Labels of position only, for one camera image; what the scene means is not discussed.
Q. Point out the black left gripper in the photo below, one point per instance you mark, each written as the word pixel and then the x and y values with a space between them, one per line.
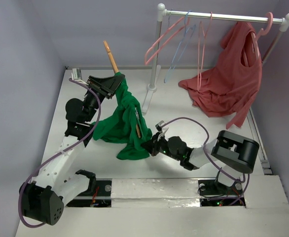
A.
pixel 107 86

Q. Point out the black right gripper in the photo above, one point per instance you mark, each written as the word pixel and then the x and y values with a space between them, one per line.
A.
pixel 156 144

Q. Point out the wooden clothes hanger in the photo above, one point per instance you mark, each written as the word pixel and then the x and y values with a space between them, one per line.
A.
pixel 116 70

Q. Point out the green t shirt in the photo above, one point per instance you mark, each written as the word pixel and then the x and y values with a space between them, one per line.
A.
pixel 125 126

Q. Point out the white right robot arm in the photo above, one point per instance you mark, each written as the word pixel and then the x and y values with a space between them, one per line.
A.
pixel 232 154

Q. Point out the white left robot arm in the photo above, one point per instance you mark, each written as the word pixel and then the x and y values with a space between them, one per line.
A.
pixel 46 192

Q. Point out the pink thick plastic hanger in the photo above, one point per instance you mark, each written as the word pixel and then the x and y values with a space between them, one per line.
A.
pixel 163 39

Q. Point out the red t shirt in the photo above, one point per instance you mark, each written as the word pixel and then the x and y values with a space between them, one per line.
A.
pixel 230 87

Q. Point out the white clothes rack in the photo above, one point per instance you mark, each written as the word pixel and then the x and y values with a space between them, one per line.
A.
pixel 268 19

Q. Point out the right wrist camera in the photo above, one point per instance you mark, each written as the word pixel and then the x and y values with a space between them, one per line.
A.
pixel 161 129

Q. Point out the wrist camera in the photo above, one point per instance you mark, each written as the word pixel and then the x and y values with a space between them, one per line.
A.
pixel 76 76
pixel 161 129

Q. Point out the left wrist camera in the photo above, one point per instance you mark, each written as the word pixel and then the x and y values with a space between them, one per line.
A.
pixel 76 76

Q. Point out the light blue wire hanger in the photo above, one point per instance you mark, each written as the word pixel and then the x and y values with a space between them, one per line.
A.
pixel 184 42

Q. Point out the pink thin wire hanger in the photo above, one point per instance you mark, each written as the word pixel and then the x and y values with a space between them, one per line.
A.
pixel 202 37

